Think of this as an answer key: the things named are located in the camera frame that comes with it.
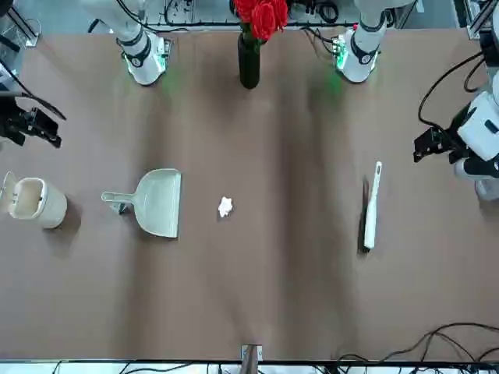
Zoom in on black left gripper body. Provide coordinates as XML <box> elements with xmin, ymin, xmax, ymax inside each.
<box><xmin>434</xmin><ymin>104</ymin><xmax>479</xmax><ymax>164</ymax></box>

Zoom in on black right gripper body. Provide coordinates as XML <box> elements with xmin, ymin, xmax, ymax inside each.
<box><xmin>0</xmin><ymin>97</ymin><xmax>29</xmax><ymax>147</ymax></box>

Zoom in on white hand brush black bristles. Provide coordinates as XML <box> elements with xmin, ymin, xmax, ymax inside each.
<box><xmin>357</xmin><ymin>161</ymin><xmax>384</xmax><ymax>255</ymax></box>

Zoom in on white paper ball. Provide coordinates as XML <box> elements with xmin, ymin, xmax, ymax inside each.
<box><xmin>217</xmin><ymin>196</ymin><xmax>235</xmax><ymax>218</ymax></box>

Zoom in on small beige lidded bin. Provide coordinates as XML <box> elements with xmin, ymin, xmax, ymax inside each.
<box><xmin>0</xmin><ymin>171</ymin><xmax>69</xmax><ymax>230</ymax></box>

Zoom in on black vase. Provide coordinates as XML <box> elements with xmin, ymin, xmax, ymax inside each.
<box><xmin>238</xmin><ymin>32</ymin><xmax>262</xmax><ymax>90</ymax></box>

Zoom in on red artificial flowers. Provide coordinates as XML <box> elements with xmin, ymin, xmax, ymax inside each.
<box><xmin>232</xmin><ymin>0</ymin><xmax>289</xmax><ymax>42</ymax></box>

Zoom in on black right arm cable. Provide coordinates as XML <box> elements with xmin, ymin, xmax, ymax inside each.
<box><xmin>0</xmin><ymin>90</ymin><xmax>68</xmax><ymax>121</ymax></box>

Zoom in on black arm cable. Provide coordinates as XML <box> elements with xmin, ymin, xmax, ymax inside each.
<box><xmin>417</xmin><ymin>50</ymin><xmax>489</xmax><ymax>132</ymax></box>
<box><xmin>0</xmin><ymin>90</ymin><xmax>68</xmax><ymax>121</ymax></box>

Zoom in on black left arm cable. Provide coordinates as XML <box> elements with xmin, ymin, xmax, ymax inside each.
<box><xmin>417</xmin><ymin>50</ymin><xmax>489</xmax><ymax>132</ymax></box>

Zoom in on aluminium profile post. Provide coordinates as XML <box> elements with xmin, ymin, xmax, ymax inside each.
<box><xmin>240</xmin><ymin>343</ymin><xmax>264</xmax><ymax>374</ymax></box>

